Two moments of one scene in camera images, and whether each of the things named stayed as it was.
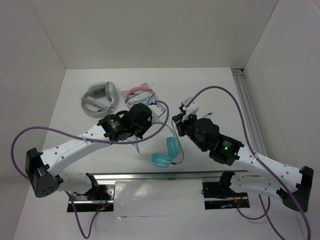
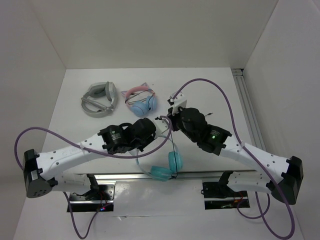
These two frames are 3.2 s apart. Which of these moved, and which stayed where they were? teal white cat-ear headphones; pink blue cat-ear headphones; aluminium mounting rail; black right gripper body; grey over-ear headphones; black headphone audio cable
Moved: teal white cat-ear headphones; black headphone audio cable
Stayed: grey over-ear headphones; aluminium mounting rail; black right gripper body; pink blue cat-ear headphones
